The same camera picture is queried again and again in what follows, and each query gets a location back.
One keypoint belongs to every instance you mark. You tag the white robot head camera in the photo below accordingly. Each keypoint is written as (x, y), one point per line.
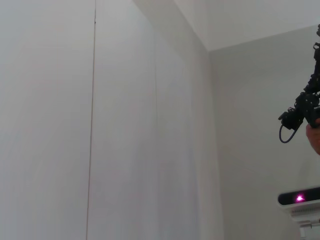
(300, 202)

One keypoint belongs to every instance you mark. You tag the bare person hand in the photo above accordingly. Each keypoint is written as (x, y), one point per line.
(314, 140)

